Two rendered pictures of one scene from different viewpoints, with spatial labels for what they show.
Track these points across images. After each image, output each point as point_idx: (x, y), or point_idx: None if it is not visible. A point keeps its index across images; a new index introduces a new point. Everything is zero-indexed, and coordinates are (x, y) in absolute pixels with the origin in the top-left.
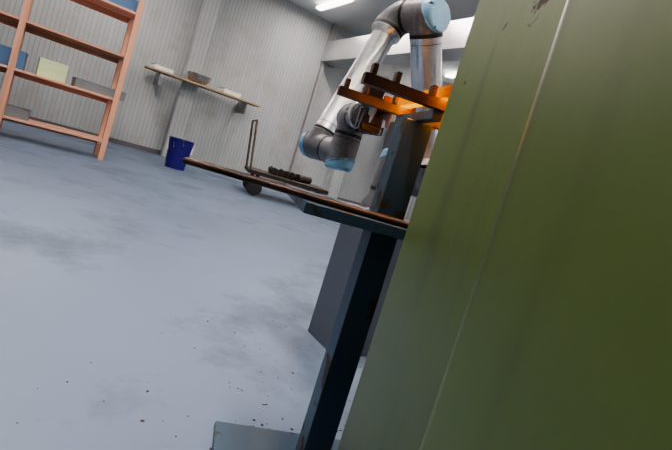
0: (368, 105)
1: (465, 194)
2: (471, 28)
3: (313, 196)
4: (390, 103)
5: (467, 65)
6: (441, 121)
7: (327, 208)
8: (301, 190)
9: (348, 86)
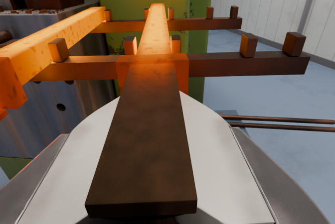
0: (228, 75)
1: (188, 46)
2: None
3: (234, 115)
4: (186, 55)
5: (189, 3)
6: (188, 32)
7: (222, 110)
8: (246, 123)
9: (283, 48)
